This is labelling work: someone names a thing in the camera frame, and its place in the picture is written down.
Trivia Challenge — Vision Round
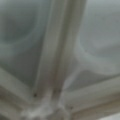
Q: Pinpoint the white divided serving tray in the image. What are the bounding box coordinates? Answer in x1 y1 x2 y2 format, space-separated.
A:
0 0 120 120

